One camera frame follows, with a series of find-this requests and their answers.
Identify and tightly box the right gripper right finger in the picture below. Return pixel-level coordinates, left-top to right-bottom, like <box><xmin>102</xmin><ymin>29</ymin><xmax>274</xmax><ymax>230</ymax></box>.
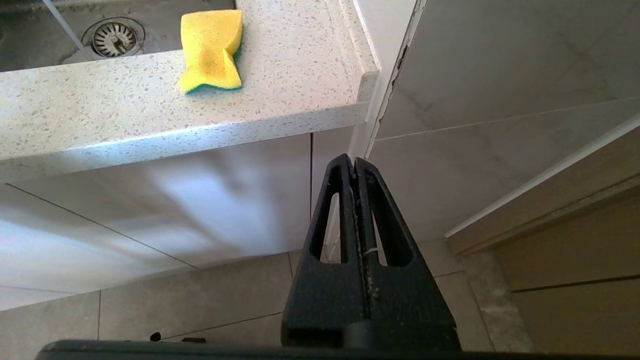
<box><xmin>355</xmin><ymin>158</ymin><xmax>461</xmax><ymax>349</ymax></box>

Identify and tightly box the white cabinet door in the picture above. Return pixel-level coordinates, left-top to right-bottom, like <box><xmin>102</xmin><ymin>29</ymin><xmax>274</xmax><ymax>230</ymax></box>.
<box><xmin>0</xmin><ymin>132</ymin><xmax>312</xmax><ymax>311</ymax></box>

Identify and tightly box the yellow green sponge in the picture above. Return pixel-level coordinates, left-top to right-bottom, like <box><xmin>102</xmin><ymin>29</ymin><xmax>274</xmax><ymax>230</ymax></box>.
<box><xmin>179</xmin><ymin>10</ymin><xmax>244</xmax><ymax>95</ymax></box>

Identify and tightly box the round metal drain strainer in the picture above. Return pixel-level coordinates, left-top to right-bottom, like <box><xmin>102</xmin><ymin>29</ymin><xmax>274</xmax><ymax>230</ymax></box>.
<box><xmin>81</xmin><ymin>17</ymin><xmax>147</xmax><ymax>60</ymax></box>

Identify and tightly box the running water stream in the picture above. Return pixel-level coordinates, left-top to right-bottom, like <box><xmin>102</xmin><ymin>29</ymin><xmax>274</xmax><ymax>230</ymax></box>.
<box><xmin>41</xmin><ymin>0</ymin><xmax>85</xmax><ymax>52</ymax></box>

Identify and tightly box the stainless steel sink basin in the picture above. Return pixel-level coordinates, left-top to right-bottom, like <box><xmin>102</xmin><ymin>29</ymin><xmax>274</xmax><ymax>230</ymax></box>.
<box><xmin>0</xmin><ymin>0</ymin><xmax>237</xmax><ymax>73</ymax></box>

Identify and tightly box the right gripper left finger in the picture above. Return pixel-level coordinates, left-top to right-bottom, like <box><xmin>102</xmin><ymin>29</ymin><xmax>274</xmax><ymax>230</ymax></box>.
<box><xmin>281</xmin><ymin>154</ymin><xmax>371</xmax><ymax>348</ymax></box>

